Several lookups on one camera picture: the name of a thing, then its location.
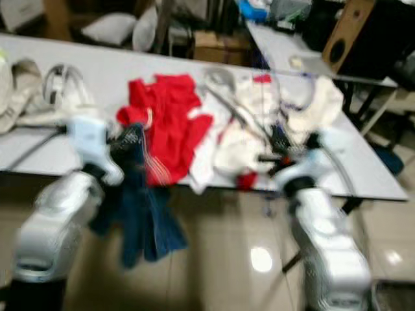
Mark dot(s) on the dark blue denim garment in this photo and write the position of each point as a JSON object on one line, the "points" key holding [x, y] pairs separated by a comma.
{"points": [[136, 220]]}

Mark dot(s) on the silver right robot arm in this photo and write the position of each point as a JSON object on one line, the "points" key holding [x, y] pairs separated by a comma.
{"points": [[331, 246]]}

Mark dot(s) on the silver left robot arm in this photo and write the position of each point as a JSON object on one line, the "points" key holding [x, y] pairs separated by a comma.
{"points": [[48, 240]]}

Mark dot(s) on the white garment with red trim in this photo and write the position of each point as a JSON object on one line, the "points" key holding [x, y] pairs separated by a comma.
{"points": [[233, 152]]}

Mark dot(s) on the white jeans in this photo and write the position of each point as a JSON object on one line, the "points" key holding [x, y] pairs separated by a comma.
{"points": [[65, 100]]}

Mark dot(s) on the black table leg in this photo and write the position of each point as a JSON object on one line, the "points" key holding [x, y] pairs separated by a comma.
{"points": [[293, 261]]}

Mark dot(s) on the grey pillow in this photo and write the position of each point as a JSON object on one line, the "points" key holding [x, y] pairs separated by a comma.
{"points": [[144, 29], [110, 27]]}

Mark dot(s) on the cardboard box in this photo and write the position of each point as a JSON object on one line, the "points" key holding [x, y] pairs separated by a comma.
{"points": [[217, 46]]}

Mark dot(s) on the wooden speaker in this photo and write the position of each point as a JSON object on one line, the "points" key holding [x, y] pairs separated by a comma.
{"points": [[347, 32]]}

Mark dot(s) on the blue plastic item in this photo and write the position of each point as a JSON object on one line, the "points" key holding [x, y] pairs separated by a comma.
{"points": [[251, 10]]}

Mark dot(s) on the white box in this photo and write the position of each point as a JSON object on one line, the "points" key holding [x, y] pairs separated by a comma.
{"points": [[21, 13]]}

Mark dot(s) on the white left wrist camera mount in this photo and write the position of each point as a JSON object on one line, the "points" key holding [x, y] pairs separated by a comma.
{"points": [[91, 139]]}

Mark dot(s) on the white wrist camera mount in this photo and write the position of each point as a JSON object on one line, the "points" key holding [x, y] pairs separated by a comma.
{"points": [[331, 139], [91, 139]]}

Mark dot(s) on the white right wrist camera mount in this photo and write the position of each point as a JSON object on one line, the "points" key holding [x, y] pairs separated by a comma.
{"points": [[331, 139]]}

